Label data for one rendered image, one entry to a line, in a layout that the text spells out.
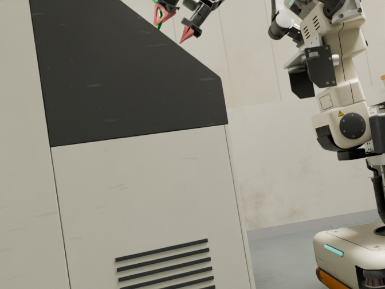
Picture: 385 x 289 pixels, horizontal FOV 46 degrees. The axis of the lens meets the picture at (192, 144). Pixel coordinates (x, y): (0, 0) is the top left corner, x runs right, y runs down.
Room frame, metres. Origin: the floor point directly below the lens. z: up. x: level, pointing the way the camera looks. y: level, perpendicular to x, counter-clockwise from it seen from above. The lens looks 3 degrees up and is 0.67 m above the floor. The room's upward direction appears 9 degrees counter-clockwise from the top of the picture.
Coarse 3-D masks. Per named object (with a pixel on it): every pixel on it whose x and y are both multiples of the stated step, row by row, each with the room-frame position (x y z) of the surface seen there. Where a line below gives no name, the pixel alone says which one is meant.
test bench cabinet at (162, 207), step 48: (96, 144) 1.36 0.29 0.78; (144, 144) 1.41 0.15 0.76; (192, 144) 1.46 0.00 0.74; (96, 192) 1.36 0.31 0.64; (144, 192) 1.40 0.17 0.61; (192, 192) 1.45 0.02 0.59; (96, 240) 1.35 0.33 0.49; (144, 240) 1.40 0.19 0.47; (192, 240) 1.45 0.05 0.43; (240, 240) 1.50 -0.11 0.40; (96, 288) 1.35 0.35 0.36; (144, 288) 1.39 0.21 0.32; (192, 288) 1.44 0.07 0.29; (240, 288) 1.49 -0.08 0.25
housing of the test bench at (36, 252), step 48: (0, 0) 1.30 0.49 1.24; (0, 48) 1.29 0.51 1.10; (0, 96) 1.28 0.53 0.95; (0, 144) 1.28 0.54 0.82; (48, 144) 1.32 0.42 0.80; (0, 192) 1.27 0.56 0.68; (48, 192) 1.31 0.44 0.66; (0, 240) 1.27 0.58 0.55; (48, 240) 1.31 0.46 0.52; (0, 288) 1.26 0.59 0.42; (48, 288) 1.30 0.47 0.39
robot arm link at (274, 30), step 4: (292, 20) 2.02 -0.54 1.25; (272, 24) 2.01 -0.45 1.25; (292, 24) 2.01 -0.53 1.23; (272, 28) 2.02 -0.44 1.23; (276, 28) 1.99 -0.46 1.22; (272, 32) 2.03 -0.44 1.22; (276, 32) 2.01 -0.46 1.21; (280, 32) 2.00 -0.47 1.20; (284, 32) 2.01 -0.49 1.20; (276, 36) 2.04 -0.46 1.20; (280, 36) 2.03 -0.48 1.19
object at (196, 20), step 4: (196, 12) 1.95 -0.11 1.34; (192, 16) 1.95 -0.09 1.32; (196, 16) 1.94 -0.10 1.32; (188, 20) 1.93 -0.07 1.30; (192, 20) 1.94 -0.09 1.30; (196, 20) 1.94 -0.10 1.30; (200, 20) 1.94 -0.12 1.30; (204, 20) 1.96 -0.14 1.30; (192, 24) 1.93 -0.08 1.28; (196, 24) 1.94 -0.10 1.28; (200, 24) 1.95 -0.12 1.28; (192, 28) 1.96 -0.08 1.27; (196, 28) 1.94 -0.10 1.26; (200, 32) 1.94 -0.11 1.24
